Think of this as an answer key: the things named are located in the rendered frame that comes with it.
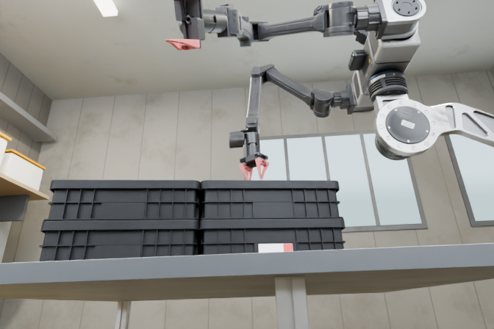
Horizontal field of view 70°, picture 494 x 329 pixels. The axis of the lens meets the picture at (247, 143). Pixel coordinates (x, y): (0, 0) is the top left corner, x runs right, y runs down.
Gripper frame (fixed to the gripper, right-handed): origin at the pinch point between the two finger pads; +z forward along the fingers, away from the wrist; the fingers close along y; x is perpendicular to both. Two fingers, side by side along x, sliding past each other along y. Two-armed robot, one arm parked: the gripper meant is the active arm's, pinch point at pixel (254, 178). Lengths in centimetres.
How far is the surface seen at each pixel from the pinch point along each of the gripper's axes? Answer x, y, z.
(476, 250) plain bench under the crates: -25, 71, 38
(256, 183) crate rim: -29.1, 23.7, 14.5
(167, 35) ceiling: 52, -140, -196
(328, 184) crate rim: -14.5, 38.0, 15.1
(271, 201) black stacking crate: -26.0, 26.1, 19.7
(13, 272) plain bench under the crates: -77, 0, 38
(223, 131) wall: 154, -164, -138
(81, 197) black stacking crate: -62, -10, 18
